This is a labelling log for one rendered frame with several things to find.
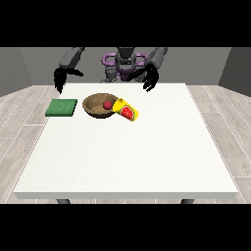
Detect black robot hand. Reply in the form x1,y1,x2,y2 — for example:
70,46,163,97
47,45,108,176
53,67,84,95
126,63,160,93

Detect green square pad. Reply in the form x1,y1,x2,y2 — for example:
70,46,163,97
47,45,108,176
44,98,78,118

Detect yellow cup with melon print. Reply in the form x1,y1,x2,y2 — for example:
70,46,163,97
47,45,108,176
112,97,139,123

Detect brown wooden bowl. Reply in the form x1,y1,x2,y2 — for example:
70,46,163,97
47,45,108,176
81,92,120,120

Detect grey robot trunk purple rings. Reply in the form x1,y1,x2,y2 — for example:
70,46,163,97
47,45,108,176
100,47,150,84

